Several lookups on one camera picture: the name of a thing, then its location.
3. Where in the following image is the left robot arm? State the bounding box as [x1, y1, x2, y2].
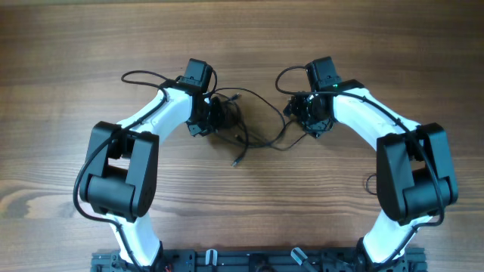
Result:
[73, 59, 225, 271]

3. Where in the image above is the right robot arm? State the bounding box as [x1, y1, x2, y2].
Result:
[284, 57, 458, 271]

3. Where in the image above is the left camera black cable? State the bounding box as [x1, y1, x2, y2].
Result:
[72, 70, 219, 272]

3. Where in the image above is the camera black cable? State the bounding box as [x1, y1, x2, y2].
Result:
[275, 65, 446, 272]
[72, 70, 219, 272]

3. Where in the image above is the right camera black cable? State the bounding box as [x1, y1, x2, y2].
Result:
[275, 65, 446, 272]

